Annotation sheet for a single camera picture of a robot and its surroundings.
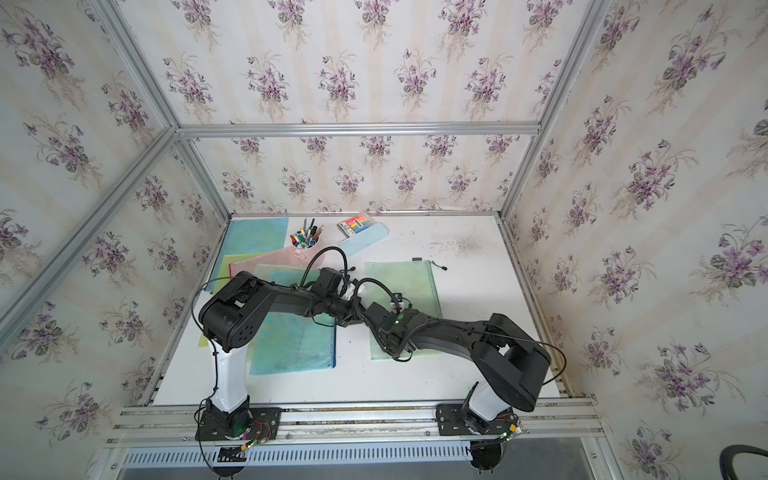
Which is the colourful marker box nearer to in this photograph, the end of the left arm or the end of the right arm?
the end of the left arm

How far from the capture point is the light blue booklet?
1115 millimetres

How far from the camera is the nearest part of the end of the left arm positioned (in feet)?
2.70

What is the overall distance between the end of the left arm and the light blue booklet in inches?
9.4

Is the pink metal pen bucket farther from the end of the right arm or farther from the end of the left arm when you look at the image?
the end of the right arm

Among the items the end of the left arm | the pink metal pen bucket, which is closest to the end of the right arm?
the end of the left arm

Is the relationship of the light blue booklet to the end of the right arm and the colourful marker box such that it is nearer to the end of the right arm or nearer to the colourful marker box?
the colourful marker box

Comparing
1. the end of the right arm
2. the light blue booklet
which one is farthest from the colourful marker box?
the end of the right arm

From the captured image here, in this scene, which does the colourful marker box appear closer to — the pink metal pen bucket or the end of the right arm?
the pink metal pen bucket
